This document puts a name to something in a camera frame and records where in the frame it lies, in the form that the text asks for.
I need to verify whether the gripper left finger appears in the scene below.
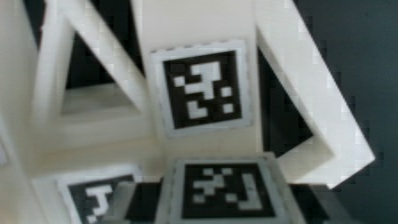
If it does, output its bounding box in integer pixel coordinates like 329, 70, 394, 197
100, 182, 162, 224

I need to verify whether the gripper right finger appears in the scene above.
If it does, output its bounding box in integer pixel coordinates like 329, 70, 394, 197
290, 184, 363, 224

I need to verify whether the white leg cube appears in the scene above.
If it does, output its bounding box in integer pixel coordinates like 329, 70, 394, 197
155, 153, 306, 224

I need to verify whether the white chair back frame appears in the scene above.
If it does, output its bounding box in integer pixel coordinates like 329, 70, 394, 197
0, 0, 375, 224

